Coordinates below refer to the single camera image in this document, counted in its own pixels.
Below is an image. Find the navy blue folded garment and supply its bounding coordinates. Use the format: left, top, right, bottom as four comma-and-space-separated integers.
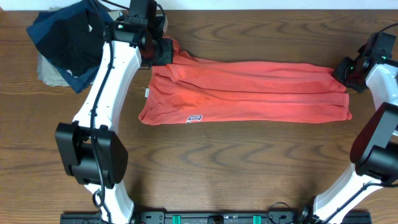
25, 0, 114, 94

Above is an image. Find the red printed t-shirt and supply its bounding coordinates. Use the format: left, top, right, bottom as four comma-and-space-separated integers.
139, 41, 352, 126

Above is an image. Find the khaki folded garment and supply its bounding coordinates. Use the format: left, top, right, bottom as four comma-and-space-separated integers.
37, 10, 124, 87

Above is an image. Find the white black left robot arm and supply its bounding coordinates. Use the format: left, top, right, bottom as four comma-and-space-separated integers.
55, 15, 173, 223

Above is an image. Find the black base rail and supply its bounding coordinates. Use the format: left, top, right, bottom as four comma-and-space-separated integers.
60, 212, 373, 224

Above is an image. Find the black folded garment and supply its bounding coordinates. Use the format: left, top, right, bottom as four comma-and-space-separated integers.
35, 10, 104, 77

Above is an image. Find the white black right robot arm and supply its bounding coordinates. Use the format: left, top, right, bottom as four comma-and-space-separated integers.
294, 57, 397, 223

